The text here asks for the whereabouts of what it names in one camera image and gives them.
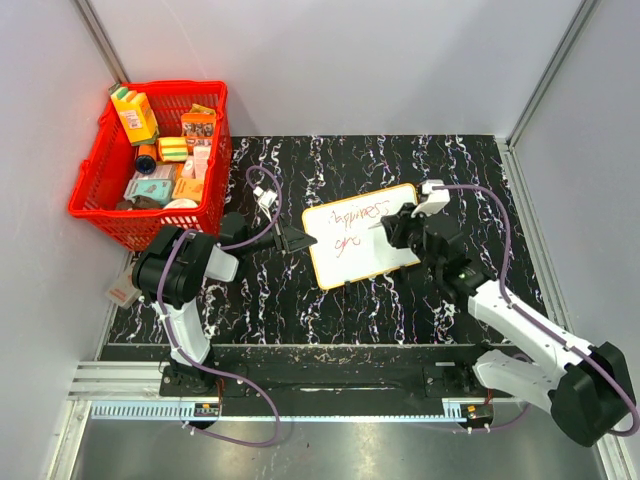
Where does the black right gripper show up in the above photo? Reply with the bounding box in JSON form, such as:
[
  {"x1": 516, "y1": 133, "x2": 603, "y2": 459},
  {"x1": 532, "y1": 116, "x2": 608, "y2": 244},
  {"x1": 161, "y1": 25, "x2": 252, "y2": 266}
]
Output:
[{"x1": 381, "y1": 203, "x2": 442, "y2": 276}]

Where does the teal snack box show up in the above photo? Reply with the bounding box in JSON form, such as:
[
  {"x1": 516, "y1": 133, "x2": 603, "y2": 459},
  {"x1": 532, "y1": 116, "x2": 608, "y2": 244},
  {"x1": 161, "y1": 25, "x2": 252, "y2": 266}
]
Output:
[{"x1": 124, "y1": 179, "x2": 174, "y2": 206}]

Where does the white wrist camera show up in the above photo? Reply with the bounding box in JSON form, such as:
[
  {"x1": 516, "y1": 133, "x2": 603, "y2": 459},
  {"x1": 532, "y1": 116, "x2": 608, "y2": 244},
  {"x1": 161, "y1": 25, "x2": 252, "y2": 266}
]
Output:
[
  {"x1": 411, "y1": 180, "x2": 450, "y2": 218},
  {"x1": 253, "y1": 186, "x2": 278, "y2": 211}
]

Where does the yellow green sponge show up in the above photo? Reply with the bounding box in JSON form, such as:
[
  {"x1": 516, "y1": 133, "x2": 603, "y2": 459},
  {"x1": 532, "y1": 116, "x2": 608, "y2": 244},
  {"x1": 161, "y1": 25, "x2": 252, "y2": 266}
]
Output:
[{"x1": 157, "y1": 137, "x2": 189, "y2": 162}]

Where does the white board with orange frame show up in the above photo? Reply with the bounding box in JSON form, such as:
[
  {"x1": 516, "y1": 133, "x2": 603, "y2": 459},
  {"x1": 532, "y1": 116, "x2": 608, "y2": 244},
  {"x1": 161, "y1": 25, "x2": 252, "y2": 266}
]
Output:
[{"x1": 302, "y1": 183, "x2": 419, "y2": 290}]

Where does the orange black bottle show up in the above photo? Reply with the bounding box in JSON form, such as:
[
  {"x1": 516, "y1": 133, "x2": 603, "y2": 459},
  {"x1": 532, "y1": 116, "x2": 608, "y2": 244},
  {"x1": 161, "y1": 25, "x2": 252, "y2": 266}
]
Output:
[{"x1": 134, "y1": 144, "x2": 157, "y2": 175}]

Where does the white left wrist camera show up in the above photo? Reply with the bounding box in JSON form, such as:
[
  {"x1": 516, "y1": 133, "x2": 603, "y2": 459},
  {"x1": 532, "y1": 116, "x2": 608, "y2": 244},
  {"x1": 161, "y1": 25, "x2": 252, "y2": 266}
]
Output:
[{"x1": 253, "y1": 186, "x2": 278, "y2": 211}]

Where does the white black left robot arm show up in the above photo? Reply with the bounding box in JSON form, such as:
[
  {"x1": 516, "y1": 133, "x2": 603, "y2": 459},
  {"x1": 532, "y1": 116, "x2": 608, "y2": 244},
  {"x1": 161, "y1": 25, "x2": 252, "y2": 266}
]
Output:
[{"x1": 132, "y1": 213, "x2": 317, "y2": 396}]

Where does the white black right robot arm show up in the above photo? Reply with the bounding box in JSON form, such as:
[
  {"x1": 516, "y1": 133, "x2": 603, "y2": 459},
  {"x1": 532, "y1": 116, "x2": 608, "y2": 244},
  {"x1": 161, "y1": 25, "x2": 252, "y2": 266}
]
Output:
[{"x1": 381, "y1": 203, "x2": 639, "y2": 447}]

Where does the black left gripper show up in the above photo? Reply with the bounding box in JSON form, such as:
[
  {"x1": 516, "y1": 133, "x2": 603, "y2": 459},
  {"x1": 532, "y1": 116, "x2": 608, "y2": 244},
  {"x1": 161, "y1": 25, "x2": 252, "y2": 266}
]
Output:
[{"x1": 240, "y1": 211, "x2": 317, "y2": 256}]

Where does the pink white small box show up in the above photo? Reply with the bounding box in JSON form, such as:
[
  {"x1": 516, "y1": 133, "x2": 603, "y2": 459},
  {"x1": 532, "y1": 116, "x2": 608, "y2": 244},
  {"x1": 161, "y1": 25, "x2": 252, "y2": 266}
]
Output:
[{"x1": 105, "y1": 266, "x2": 141, "y2": 309}]

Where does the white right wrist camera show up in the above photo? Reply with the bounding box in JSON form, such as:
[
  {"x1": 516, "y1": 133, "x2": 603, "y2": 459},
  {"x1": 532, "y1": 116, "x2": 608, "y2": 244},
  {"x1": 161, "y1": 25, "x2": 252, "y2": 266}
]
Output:
[{"x1": 411, "y1": 180, "x2": 450, "y2": 218}]

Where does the pink white carton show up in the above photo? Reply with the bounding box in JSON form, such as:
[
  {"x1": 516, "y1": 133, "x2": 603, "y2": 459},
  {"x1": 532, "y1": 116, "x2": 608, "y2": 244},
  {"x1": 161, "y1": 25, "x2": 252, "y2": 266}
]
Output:
[{"x1": 181, "y1": 145, "x2": 211, "y2": 180}]

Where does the orange small packet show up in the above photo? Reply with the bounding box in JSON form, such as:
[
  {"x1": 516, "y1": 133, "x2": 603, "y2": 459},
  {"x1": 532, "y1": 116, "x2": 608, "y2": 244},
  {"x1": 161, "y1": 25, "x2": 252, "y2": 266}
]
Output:
[{"x1": 172, "y1": 178, "x2": 204, "y2": 203}]

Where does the yellow juice carton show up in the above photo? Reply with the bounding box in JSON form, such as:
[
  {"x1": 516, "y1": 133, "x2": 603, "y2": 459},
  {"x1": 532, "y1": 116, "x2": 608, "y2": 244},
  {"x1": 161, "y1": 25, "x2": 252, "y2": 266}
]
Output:
[{"x1": 110, "y1": 86, "x2": 159, "y2": 146}]

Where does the red plastic shopping basket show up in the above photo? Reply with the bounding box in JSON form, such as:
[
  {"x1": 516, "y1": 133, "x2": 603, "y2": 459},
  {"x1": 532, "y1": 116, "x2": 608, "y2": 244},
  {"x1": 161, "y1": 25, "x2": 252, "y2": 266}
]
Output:
[{"x1": 68, "y1": 80, "x2": 232, "y2": 251}]

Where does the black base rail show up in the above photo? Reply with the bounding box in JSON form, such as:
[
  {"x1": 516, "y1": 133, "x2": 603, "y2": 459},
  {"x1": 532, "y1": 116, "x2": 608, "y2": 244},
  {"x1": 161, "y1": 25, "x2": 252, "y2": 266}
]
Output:
[{"x1": 159, "y1": 343, "x2": 506, "y2": 404}]

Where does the orange snack box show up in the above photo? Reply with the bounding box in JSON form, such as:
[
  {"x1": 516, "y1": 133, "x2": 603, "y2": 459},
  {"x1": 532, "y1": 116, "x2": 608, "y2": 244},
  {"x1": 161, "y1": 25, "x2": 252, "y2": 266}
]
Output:
[{"x1": 181, "y1": 112, "x2": 217, "y2": 138}]

